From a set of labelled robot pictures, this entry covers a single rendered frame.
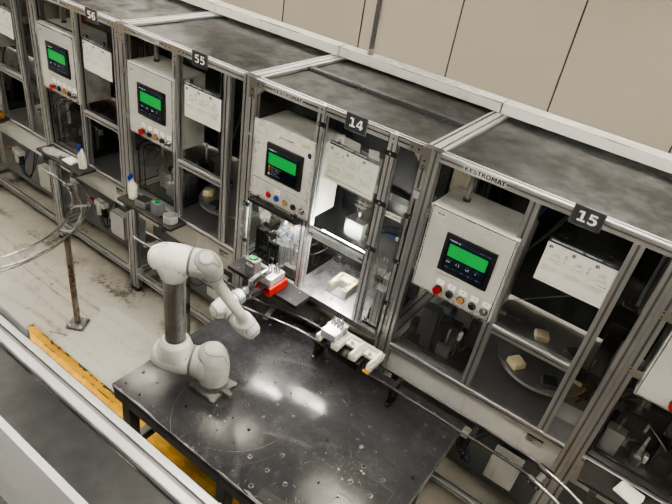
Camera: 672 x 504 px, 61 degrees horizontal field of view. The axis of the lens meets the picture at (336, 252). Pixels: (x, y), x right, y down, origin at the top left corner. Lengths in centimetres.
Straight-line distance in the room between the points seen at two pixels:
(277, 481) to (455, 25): 493
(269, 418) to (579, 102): 434
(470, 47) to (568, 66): 100
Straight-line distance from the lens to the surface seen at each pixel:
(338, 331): 312
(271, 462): 283
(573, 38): 604
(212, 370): 292
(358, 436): 299
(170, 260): 257
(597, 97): 604
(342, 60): 371
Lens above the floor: 298
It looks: 33 degrees down
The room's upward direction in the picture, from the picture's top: 10 degrees clockwise
